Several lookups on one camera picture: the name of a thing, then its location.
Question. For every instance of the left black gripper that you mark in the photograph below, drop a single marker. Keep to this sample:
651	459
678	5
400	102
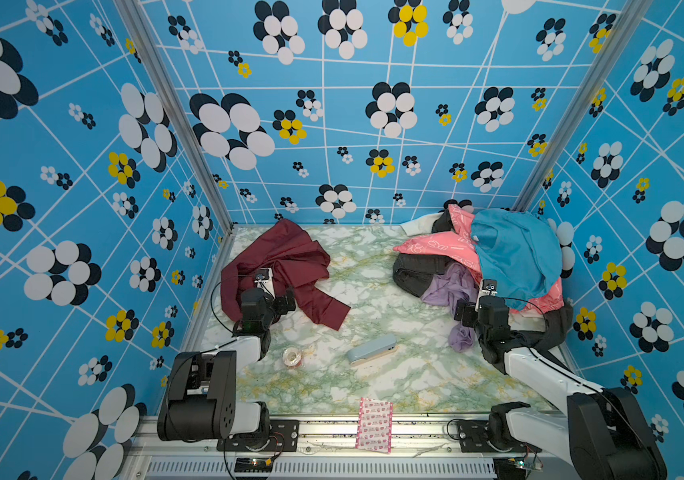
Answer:
279	308

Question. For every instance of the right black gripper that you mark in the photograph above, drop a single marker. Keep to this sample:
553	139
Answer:
469	309

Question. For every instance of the maroon cloth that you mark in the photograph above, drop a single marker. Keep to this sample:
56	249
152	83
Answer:
297	262

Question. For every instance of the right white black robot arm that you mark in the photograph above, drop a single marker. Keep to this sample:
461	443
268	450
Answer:
601	432

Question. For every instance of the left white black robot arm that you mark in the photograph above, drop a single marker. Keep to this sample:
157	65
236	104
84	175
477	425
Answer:
200	402

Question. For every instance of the lavender cloth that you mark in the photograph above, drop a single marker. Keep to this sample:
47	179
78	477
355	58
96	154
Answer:
447	290

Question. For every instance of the black cloth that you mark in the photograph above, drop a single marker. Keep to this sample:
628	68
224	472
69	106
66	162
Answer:
415	273

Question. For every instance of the pink printed cloth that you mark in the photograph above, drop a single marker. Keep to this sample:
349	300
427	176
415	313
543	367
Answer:
455	243

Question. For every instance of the teal cloth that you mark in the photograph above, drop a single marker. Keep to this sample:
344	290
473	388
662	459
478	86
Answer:
523	255

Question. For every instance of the white cloth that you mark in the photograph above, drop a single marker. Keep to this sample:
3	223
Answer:
420	226

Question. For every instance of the clear tape roll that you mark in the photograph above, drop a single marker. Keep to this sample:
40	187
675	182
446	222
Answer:
292	357

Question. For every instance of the light blue stapler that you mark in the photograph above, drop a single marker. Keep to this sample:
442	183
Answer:
372	349

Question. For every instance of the pink patterned packet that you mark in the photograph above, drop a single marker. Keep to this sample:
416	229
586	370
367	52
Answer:
375	422

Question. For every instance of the right green circuit board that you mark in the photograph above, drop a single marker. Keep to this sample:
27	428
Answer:
516	469

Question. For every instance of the green circuit board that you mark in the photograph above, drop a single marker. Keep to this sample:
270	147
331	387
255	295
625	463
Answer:
516	469
253	465

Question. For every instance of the left green circuit board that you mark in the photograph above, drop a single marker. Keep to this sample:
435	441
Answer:
253	465

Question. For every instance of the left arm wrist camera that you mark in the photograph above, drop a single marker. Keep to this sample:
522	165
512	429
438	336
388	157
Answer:
264	279

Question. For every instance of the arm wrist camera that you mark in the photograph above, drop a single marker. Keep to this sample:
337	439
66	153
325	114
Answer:
264	279
488	287

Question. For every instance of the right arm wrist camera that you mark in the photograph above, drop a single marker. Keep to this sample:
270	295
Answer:
488	287

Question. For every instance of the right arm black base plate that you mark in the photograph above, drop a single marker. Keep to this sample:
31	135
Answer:
473	436

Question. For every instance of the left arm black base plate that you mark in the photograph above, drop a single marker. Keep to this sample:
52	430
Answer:
282	436

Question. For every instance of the aluminium front rail frame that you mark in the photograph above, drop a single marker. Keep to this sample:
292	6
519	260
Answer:
396	446

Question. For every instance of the right aluminium corner post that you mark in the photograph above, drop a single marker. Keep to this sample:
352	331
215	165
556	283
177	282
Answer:
629	19

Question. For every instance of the aluminium corner post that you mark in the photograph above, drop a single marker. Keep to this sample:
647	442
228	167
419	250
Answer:
629	19
138	28

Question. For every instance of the left aluminium corner post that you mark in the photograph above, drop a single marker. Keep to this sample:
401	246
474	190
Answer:
138	28

